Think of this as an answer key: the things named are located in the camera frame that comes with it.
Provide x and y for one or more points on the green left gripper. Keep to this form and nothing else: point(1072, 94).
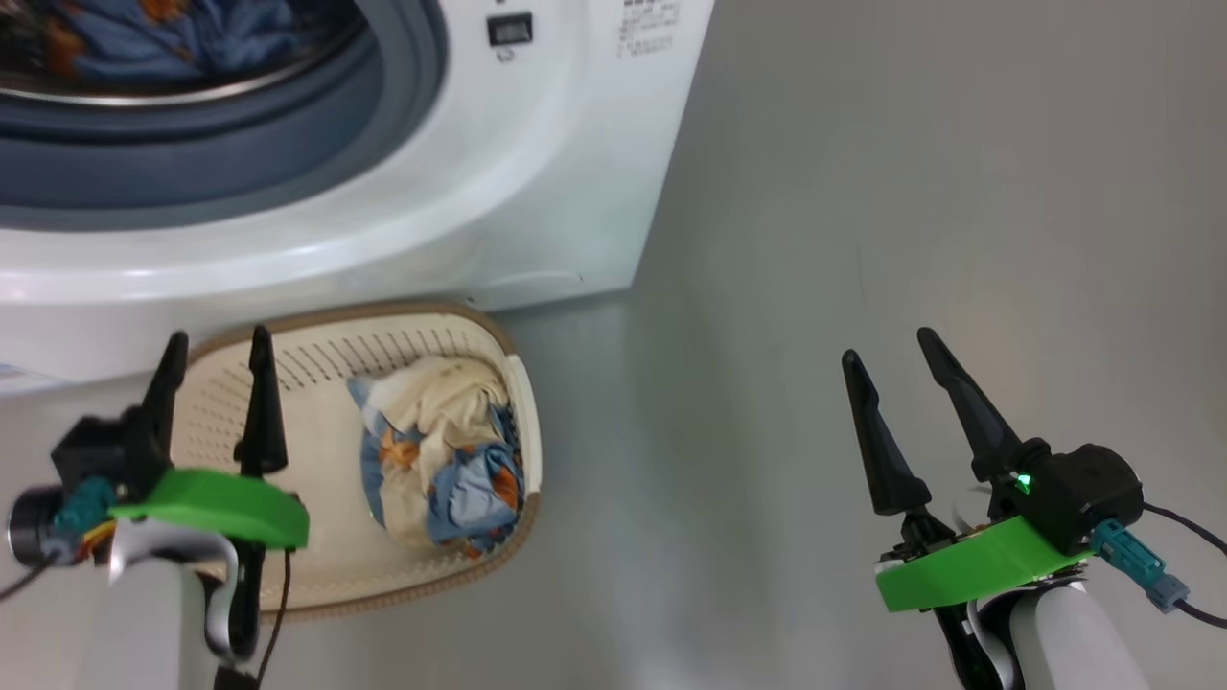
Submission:
point(220, 503)

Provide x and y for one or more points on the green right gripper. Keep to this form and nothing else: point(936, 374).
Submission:
point(968, 570)

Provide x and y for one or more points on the cream and blue garment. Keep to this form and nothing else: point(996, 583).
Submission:
point(441, 431)

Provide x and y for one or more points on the blue garment with orange print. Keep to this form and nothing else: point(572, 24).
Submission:
point(192, 38)

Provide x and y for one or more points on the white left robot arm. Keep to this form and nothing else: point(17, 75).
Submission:
point(144, 613)

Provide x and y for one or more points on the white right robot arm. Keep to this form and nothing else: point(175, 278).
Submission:
point(1064, 642)

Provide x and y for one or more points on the white front-load washing machine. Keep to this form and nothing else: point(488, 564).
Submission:
point(537, 192)

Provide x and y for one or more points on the black door lock socket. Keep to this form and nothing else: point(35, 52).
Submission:
point(509, 29)

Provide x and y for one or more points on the cream perforated laundry basket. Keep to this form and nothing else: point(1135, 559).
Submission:
point(316, 537)

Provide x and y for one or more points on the round filter cover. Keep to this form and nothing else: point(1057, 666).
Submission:
point(537, 284)

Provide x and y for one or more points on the printed text sticker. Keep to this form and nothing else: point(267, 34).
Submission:
point(649, 29)

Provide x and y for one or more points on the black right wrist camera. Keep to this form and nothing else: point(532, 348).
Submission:
point(1083, 494)

